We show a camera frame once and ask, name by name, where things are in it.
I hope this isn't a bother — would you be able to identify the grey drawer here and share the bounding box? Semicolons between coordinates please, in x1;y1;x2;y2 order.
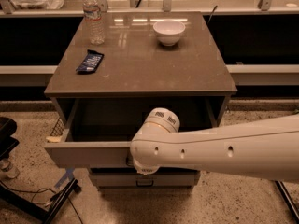
45;97;220;168
90;170;200;189

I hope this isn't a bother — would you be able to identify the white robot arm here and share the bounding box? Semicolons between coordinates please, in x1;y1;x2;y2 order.
130;108;299;183

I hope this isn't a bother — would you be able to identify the grey drawer cabinet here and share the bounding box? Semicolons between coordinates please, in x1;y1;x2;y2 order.
44;11;238;192

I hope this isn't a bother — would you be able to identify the blue snack bar wrapper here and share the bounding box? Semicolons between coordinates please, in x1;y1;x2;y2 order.
76;49;104;74

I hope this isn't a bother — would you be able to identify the white ceramic bowl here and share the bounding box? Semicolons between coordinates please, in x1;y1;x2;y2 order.
153;20;185;46

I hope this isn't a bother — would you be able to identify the tan sponge in basket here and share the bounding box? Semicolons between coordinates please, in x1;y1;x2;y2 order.
46;136;62;143

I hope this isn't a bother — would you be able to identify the clear plastic water bottle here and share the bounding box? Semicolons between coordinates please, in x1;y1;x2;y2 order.
82;0;105;45

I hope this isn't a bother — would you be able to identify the black stand base left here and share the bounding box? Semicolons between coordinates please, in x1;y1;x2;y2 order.
0;117;82;224

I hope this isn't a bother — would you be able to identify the small bottle on floor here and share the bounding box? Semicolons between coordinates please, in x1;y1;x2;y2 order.
0;159;20;179

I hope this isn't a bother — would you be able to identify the black bar right floor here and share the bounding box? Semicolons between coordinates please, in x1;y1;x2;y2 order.
275;181;299;224

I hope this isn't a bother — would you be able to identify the wire basket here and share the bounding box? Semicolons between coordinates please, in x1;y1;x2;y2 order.
50;119;64;136

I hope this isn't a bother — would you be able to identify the black cable on floor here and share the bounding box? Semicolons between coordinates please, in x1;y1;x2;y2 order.
0;180;84;224

